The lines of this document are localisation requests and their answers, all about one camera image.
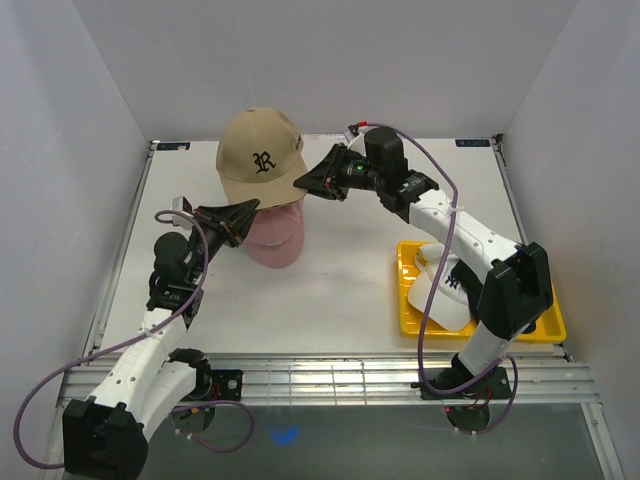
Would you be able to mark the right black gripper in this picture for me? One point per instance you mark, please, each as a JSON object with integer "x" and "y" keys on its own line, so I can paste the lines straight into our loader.
{"x": 323, "y": 180}

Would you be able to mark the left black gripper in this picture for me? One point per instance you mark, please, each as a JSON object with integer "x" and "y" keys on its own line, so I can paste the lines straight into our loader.
{"x": 230, "y": 222}

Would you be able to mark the pink baseball cap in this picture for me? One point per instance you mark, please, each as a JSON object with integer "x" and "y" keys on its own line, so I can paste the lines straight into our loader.
{"x": 277, "y": 235}

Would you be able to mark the beige baseball cap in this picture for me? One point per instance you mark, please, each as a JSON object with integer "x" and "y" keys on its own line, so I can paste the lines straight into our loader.
{"x": 259, "y": 156}

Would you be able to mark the black NY baseball cap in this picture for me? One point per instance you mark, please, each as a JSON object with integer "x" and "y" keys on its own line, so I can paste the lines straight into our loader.
{"x": 467, "y": 285}

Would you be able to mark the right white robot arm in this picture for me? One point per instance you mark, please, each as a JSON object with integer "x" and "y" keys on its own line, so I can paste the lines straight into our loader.
{"x": 515, "y": 277}

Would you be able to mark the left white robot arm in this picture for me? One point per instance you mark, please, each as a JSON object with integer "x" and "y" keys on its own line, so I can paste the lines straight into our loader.
{"x": 107, "y": 434}

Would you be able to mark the left black corner label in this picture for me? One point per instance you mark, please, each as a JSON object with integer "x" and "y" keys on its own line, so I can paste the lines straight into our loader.
{"x": 173, "y": 146}

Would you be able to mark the black corner label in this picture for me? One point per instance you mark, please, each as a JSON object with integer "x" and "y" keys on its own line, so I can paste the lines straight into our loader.
{"x": 173, "y": 146}
{"x": 472, "y": 143}

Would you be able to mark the right black corner label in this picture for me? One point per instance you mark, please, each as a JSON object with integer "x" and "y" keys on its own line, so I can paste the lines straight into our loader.
{"x": 472, "y": 143}

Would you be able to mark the yellow plastic tray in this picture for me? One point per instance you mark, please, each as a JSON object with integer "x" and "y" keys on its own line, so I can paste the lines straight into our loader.
{"x": 550, "y": 326}

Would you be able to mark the white baseball cap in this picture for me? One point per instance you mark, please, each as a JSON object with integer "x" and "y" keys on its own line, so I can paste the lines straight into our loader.
{"x": 450, "y": 308}

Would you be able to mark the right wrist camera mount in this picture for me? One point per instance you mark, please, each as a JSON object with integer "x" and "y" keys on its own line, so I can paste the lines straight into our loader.
{"x": 354, "y": 136}

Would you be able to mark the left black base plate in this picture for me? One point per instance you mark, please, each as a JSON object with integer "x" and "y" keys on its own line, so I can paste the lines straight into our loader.
{"x": 225, "y": 384}

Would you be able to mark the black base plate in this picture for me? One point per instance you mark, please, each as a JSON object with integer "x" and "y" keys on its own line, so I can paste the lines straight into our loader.
{"x": 445, "y": 384}
{"x": 225, "y": 384}

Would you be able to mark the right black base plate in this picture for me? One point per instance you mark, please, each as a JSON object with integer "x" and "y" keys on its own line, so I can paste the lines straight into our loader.
{"x": 445, "y": 384}

